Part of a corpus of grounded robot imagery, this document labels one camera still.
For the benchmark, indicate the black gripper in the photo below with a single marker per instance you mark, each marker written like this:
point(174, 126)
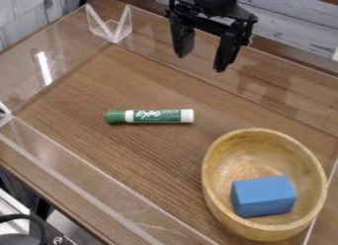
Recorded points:
point(220, 17)

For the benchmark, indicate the blue foam block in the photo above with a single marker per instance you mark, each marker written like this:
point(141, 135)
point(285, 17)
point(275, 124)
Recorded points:
point(263, 196)

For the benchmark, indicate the brown wooden bowl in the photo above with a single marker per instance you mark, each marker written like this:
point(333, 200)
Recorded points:
point(253, 153)

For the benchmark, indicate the green Expo marker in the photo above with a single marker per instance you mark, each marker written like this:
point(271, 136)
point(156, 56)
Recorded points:
point(150, 116)

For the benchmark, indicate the clear acrylic corner bracket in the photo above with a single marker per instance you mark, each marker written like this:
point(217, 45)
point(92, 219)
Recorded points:
point(110, 30)

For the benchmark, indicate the clear acrylic tray wall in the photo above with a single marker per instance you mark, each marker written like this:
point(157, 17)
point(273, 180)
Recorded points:
point(126, 178)

